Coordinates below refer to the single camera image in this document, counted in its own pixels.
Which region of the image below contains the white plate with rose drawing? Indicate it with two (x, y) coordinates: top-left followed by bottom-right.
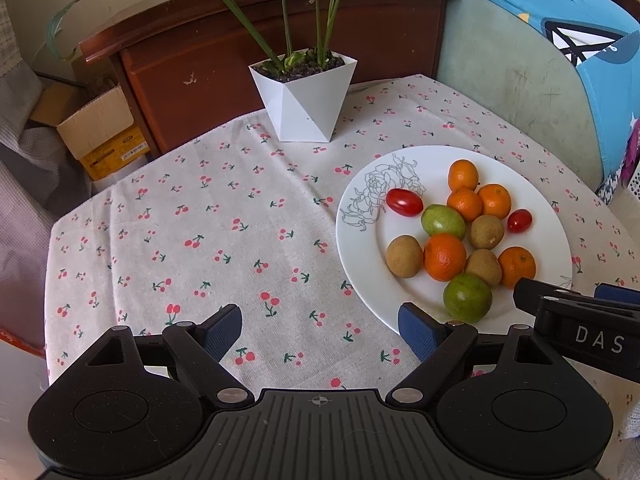
(336, 145), (573, 336)

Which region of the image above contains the small red cherry tomato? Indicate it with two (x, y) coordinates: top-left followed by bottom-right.
(507, 208), (533, 234)

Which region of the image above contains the green leafy plant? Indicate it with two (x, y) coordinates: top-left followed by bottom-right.
(47, 0), (371, 68)

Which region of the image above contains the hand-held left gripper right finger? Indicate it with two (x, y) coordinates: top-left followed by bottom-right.
(387, 302), (566, 407)

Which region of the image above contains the green round fruit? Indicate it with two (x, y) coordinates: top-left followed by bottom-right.
(443, 273), (493, 324)
(421, 204), (467, 240)

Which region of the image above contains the blue printed cloth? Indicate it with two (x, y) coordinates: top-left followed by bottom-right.
(400, 0), (640, 186)

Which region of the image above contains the cherry print tablecloth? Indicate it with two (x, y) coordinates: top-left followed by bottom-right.
(44, 74), (640, 441)

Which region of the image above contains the grey-green chair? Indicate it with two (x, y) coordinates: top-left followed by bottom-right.
(436, 0), (626, 193)

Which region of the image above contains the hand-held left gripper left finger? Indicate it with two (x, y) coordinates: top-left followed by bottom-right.
(86, 304), (255, 408)

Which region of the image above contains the large orange tangerine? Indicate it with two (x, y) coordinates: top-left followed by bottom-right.
(423, 233), (467, 282)

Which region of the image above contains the brown longan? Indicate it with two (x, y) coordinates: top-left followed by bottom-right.
(385, 235), (424, 279)
(468, 214), (505, 250)
(465, 248), (503, 288)

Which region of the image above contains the white angular plant pot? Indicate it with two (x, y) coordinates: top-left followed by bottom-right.
(249, 49), (358, 143)

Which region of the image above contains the brown wooden cabinet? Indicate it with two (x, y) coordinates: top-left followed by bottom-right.
(80, 0), (465, 161)

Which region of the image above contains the grey checkered curtain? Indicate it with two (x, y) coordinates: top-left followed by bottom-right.
(0, 0), (96, 271)

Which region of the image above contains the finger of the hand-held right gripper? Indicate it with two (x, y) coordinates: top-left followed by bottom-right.
(594, 283), (640, 307)
(513, 277), (640, 318)

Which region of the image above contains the open cardboard box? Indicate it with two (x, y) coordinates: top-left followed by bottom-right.
(30, 77), (151, 181)

